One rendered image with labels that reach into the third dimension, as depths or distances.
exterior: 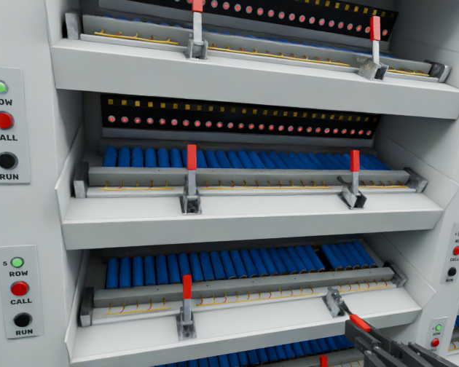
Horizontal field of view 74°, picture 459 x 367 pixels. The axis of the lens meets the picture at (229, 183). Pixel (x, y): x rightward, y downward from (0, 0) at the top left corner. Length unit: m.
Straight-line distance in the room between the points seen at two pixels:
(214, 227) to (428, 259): 0.42
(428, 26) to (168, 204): 0.57
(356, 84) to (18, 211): 0.46
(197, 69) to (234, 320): 0.39
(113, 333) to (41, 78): 0.36
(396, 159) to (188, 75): 0.48
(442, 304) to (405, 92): 0.42
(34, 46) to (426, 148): 0.63
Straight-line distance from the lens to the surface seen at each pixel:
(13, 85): 0.40
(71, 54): 0.40
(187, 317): 0.51
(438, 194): 0.66
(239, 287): 0.56
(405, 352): 0.53
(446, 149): 0.66
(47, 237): 0.43
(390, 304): 0.69
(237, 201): 0.46
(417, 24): 0.76
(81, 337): 0.53
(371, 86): 0.51
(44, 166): 0.40
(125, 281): 0.56
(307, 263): 0.65
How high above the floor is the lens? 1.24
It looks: 13 degrees down
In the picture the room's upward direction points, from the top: 4 degrees clockwise
